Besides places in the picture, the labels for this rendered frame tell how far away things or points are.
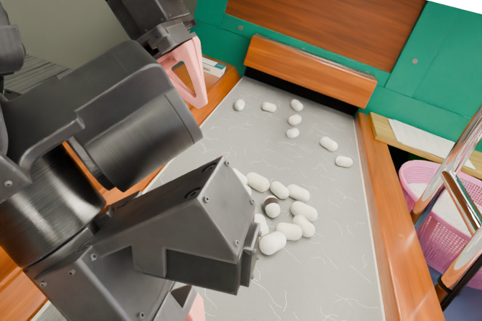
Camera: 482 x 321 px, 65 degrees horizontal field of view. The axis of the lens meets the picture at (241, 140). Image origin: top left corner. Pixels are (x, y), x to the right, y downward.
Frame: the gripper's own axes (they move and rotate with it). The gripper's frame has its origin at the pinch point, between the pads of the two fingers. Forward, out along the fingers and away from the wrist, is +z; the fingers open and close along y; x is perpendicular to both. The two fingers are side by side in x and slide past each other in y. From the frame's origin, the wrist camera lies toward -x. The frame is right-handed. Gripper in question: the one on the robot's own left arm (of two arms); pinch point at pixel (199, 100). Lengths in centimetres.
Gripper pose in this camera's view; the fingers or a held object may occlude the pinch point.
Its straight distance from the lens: 45.9
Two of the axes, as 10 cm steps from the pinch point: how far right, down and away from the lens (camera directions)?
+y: 2.2, -4.0, 8.9
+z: 5.1, 8.2, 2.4
